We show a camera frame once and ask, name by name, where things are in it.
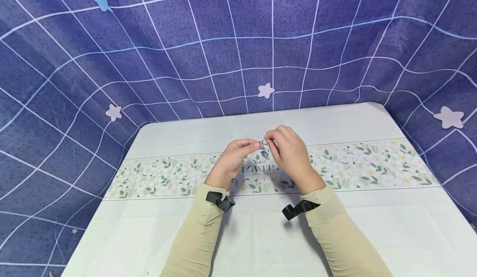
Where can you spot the person's left hand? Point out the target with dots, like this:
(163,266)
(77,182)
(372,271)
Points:
(229,163)

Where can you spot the person's right hand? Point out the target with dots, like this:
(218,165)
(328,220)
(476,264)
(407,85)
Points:
(292,157)

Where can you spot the person's right fingers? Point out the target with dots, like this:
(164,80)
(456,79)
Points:
(277,138)

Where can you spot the person's left fingers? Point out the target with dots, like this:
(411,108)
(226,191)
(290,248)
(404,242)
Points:
(249,144)

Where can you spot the small silver metal clip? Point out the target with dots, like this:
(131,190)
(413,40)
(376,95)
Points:
(265,146)

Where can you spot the person's left forearm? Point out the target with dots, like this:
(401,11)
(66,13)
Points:
(197,235)

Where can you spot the person's right forearm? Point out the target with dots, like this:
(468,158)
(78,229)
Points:
(341,235)

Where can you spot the black wrist band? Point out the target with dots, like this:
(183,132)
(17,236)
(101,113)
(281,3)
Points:
(298,208)
(220,200)

